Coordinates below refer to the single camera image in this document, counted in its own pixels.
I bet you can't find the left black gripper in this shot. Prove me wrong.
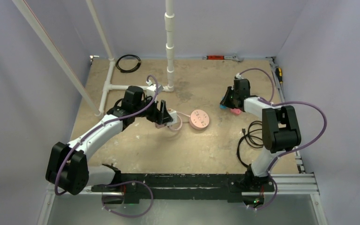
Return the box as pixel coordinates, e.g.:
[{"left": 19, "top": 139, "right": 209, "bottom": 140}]
[{"left": 133, "top": 95, "right": 172, "bottom": 124}]

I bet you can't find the yellow handled screwdriver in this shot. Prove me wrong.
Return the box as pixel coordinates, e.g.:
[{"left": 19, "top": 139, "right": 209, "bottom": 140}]
[{"left": 275, "top": 67, "right": 283, "bottom": 84}]

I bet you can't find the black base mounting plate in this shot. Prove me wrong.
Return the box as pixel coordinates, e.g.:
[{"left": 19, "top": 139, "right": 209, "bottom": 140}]
[{"left": 91, "top": 173, "right": 275, "bottom": 204}]

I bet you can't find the aluminium extrusion rail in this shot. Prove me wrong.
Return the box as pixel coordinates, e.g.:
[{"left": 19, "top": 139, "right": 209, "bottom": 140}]
[{"left": 46, "top": 173, "right": 320, "bottom": 195}]

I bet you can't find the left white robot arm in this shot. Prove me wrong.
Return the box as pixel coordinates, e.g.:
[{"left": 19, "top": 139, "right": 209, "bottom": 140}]
[{"left": 45, "top": 84, "right": 178, "bottom": 195}]

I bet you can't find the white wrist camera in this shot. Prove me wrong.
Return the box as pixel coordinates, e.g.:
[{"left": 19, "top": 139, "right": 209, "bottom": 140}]
[
  {"left": 234, "top": 73, "right": 243, "bottom": 80},
  {"left": 146, "top": 80, "right": 160, "bottom": 99}
]

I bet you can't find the pink coiled power cord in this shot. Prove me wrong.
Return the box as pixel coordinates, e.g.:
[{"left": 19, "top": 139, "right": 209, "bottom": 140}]
[{"left": 169, "top": 112, "right": 191, "bottom": 132}]

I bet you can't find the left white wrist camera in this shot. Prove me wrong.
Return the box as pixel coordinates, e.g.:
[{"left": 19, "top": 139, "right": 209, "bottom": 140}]
[{"left": 146, "top": 80, "right": 160, "bottom": 99}]

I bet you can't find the black coiled cable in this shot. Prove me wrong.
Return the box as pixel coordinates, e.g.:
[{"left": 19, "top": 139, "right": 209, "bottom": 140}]
[{"left": 115, "top": 54, "right": 142, "bottom": 74}]

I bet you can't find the red adjustable wrench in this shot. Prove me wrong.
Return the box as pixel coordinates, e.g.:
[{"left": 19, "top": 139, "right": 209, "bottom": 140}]
[{"left": 202, "top": 55, "right": 243, "bottom": 62}]

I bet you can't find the pink plug adapter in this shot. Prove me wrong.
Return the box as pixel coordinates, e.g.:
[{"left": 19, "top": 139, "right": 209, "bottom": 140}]
[{"left": 230, "top": 108, "right": 242, "bottom": 115}]

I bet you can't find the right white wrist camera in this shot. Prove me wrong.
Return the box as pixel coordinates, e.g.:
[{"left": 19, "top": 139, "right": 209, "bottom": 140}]
[{"left": 234, "top": 73, "right": 243, "bottom": 80}]

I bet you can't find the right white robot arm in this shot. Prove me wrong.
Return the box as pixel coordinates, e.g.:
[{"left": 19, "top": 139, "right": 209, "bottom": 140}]
[{"left": 220, "top": 78, "right": 301, "bottom": 191}]

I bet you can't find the dusty pink plug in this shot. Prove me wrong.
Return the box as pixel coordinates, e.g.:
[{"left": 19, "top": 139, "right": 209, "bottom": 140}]
[{"left": 155, "top": 123, "right": 167, "bottom": 129}]

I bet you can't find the black cable bundle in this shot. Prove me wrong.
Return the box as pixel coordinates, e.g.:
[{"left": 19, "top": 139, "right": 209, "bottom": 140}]
[{"left": 236, "top": 120, "right": 265, "bottom": 169}]

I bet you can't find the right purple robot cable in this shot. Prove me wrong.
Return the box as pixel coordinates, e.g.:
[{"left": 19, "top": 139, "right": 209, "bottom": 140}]
[{"left": 236, "top": 68, "right": 328, "bottom": 211}]

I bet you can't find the white PVC pipe frame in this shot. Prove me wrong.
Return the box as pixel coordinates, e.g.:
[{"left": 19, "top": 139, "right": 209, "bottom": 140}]
[{"left": 13, "top": 0, "right": 175, "bottom": 118}]

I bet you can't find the pink round power strip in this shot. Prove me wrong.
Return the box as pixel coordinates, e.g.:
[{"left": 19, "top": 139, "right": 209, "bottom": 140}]
[{"left": 189, "top": 109, "right": 210, "bottom": 130}]

